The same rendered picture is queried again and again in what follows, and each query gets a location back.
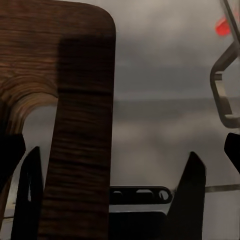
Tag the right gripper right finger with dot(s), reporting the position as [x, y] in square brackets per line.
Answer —
[232, 149]

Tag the cutting board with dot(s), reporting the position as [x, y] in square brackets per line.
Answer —
[67, 49]

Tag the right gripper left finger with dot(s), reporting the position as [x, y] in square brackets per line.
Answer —
[12, 149]

